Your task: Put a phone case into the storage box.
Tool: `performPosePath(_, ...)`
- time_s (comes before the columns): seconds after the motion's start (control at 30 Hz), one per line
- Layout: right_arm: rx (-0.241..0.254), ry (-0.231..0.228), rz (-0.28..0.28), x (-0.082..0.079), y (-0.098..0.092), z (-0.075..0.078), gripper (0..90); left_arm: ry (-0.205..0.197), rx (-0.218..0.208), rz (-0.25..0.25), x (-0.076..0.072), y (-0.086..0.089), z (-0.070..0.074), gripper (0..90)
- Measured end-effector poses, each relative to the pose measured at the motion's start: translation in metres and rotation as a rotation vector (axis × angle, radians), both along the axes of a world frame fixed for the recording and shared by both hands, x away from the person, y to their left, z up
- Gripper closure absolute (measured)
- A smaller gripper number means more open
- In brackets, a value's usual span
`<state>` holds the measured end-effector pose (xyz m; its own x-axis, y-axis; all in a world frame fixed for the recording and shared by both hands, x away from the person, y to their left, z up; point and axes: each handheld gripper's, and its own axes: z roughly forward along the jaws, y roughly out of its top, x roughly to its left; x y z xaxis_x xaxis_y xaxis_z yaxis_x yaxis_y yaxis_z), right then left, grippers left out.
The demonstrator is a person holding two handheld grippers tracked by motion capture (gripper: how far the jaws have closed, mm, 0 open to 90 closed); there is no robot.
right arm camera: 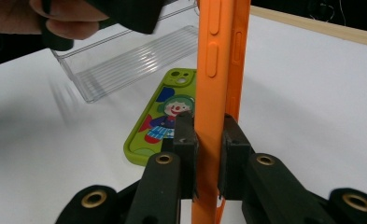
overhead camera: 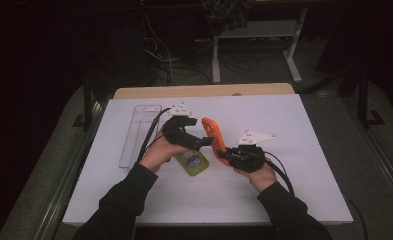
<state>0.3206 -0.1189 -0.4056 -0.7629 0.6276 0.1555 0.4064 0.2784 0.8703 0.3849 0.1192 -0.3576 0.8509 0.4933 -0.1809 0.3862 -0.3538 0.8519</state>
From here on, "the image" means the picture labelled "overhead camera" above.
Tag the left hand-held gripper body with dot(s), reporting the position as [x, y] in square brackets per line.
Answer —
[177, 133]

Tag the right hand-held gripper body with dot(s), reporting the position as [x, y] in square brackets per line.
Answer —
[247, 158]

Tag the orange phone case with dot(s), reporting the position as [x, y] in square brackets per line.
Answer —
[214, 133]

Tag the green clown print phone case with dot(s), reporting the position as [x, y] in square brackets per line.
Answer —
[194, 165]

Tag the clear plastic rack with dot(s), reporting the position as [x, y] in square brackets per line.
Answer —
[134, 141]

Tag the person's right hand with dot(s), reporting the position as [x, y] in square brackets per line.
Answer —
[262, 178]

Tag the person's left hand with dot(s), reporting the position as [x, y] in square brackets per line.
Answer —
[157, 153]

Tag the black metal stand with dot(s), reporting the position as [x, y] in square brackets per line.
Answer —
[88, 100]
[364, 100]

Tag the dark checked cloth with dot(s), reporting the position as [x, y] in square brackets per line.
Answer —
[227, 13]

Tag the white desk frame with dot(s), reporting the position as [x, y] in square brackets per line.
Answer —
[257, 30]

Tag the aluminium rail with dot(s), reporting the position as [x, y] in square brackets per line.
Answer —
[67, 180]
[377, 153]

